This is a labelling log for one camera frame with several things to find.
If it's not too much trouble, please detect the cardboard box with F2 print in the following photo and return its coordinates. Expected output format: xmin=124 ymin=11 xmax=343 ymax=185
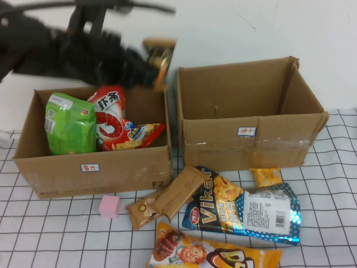
xmin=11 ymin=80 xmax=174 ymax=200

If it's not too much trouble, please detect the green potato chips bag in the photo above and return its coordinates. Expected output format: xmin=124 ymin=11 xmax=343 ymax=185
xmin=44 ymin=92 xmax=98 ymax=156

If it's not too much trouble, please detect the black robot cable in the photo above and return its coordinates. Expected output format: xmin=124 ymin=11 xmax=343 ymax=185
xmin=0 ymin=0 xmax=177 ymax=15

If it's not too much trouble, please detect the white black checked tablecloth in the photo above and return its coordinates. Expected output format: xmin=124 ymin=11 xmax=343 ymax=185
xmin=0 ymin=108 xmax=357 ymax=268

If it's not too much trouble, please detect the red crinkle fries snack bag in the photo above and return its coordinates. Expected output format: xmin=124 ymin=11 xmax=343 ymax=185
xmin=114 ymin=122 xmax=167 ymax=151

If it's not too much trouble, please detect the small yellow snack packet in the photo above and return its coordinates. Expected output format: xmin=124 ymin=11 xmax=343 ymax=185
xmin=249 ymin=166 xmax=282 ymax=188

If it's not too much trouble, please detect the taped cardboard box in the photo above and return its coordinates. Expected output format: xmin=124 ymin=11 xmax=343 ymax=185
xmin=175 ymin=56 xmax=330 ymax=173

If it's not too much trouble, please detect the plain brown wafer pack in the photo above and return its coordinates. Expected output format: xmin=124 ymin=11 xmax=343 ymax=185
xmin=152 ymin=165 xmax=210 ymax=221

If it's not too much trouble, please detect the yellow cartoon chef chips bag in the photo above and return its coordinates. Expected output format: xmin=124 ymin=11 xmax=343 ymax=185
xmin=144 ymin=222 xmax=282 ymax=268

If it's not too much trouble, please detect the brown wafer pack gold emblem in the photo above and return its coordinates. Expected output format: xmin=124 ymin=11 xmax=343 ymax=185
xmin=125 ymin=189 xmax=168 ymax=232

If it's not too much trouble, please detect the red shrimp stick snack bag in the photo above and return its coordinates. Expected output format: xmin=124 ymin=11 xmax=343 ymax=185
xmin=86 ymin=85 xmax=134 ymax=151

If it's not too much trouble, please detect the blue Vikar chips bag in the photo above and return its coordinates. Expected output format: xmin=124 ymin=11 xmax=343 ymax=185
xmin=181 ymin=166 xmax=302 ymax=246

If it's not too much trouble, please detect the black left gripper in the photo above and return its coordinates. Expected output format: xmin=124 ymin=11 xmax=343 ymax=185
xmin=117 ymin=38 xmax=177 ymax=92

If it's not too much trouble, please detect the white label sticker red writing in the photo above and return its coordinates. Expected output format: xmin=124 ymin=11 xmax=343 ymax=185
xmin=80 ymin=163 xmax=101 ymax=173
xmin=237 ymin=127 xmax=257 ymax=137

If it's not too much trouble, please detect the pink foam cube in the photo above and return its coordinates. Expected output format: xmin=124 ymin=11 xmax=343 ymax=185
xmin=99 ymin=194 xmax=122 ymax=220

